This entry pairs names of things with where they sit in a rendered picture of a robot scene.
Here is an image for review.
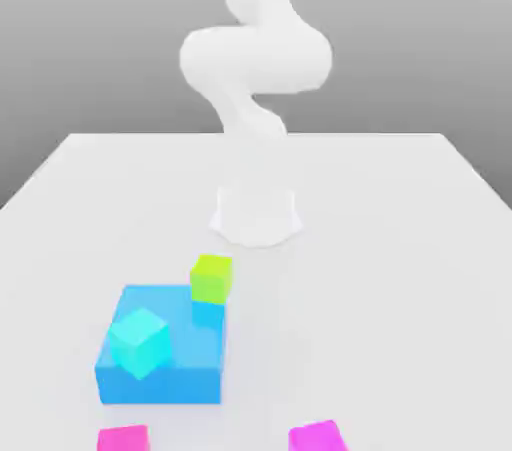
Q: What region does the small pink cube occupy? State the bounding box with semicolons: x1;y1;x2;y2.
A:
96;424;151;451

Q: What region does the small lime green cube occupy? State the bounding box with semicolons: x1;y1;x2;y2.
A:
189;253;234;306

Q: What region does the small cyan cube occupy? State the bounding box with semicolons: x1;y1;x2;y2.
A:
107;307;172;381

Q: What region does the small magenta cube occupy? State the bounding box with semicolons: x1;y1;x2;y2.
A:
287;419;350;451

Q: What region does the large blue box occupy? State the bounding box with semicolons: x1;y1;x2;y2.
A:
94;284;228;406

